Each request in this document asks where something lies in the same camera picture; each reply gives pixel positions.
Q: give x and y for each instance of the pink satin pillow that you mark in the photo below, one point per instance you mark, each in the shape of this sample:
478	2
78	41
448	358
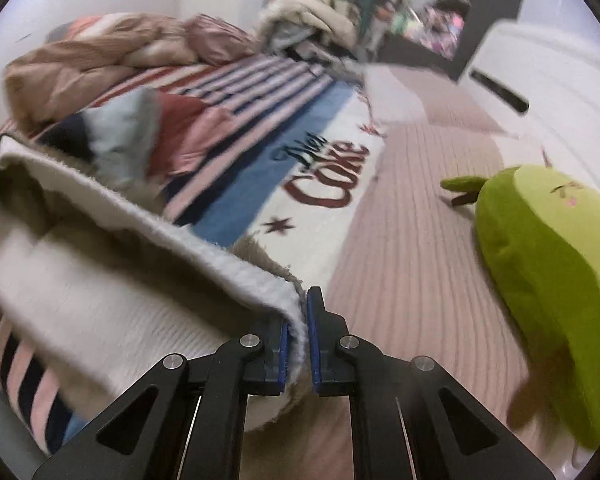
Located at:
215	41

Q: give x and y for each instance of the pink ribbed bed sheet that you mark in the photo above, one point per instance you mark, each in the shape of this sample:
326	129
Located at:
358	211

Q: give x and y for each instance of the white bed headboard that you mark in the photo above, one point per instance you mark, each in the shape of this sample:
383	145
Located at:
543	85

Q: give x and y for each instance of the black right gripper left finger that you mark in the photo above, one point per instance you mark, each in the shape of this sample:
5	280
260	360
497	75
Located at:
184	419

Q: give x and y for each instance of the light blue garment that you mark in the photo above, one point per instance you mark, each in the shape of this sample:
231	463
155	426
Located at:
122	134

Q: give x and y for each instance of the green plush toy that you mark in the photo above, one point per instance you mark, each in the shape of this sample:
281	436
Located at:
538	231

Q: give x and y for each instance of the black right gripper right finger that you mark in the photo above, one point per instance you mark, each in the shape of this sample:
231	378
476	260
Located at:
409	419

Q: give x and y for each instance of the dark bookshelf with items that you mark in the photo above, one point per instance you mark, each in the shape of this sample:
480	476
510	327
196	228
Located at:
439	34

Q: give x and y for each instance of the tan quilted duvet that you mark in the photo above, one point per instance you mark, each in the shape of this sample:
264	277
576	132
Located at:
55	80

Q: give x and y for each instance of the beige clothes pile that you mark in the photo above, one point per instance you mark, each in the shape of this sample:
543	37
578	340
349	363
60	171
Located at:
285	24

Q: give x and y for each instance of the striped pink fleece blanket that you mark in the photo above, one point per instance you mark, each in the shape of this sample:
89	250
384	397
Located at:
214	127

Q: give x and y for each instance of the brown fuzzy knit sweater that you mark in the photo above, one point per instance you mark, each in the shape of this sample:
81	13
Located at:
104	289

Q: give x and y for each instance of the black garment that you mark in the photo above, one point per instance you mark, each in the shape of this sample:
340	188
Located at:
69	136

